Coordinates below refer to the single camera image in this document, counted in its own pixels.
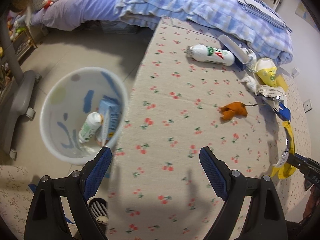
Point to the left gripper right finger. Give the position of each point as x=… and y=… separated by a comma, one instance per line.
x=265, y=218

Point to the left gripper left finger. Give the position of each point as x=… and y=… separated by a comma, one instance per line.
x=46, y=218

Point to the yellow foil snack wrapper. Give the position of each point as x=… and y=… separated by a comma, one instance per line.
x=282, y=168

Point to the white torn snack wrapper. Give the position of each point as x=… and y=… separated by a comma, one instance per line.
x=272, y=93

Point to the orange peel piece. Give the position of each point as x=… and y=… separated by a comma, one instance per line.
x=229, y=111

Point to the yellow paper tissue pack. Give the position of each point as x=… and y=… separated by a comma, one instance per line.
x=267, y=72

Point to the small white bottle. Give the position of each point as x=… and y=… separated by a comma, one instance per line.
x=91, y=125

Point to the small dark blue box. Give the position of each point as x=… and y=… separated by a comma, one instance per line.
x=240, y=54

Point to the light blue milk carton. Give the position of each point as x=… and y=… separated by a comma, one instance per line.
x=110, y=110

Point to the white AD milk bottle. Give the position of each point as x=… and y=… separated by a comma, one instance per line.
x=204, y=53

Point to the torn blue cardboard box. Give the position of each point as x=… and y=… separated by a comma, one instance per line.
x=279, y=108

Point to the white tissue ball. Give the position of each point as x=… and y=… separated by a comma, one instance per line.
x=250, y=83

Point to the printed paper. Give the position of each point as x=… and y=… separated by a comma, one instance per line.
x=252, y=59

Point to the white patterned trash bin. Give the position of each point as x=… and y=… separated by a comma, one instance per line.
x=67, y=106

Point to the floral fabric cushion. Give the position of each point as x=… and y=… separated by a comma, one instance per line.
x=16, y=198

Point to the striped slipper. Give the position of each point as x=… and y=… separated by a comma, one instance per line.
x=98, y=208

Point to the cherry print bed sheet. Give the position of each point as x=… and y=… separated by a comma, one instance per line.
x=158, y=189

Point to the grey rolling chair base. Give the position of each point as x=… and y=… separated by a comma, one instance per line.
x=17, y=95

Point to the folded grey striped cloth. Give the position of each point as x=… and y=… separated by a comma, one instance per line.
x=262, y=10

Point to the wooden toy shelf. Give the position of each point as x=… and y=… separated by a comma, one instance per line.
x=19, y=34

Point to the blue plaid folded blanket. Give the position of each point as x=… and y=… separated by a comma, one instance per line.
x=265, y=36

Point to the purple bed sheet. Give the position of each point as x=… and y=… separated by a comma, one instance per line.
x=67, y=15

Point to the white wall socket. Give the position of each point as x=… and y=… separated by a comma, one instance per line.
x=307, y=105

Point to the white wall plug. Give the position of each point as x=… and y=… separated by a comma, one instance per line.
x=295, y=72

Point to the colourful wall map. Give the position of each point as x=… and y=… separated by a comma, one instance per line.
x=302, y=12

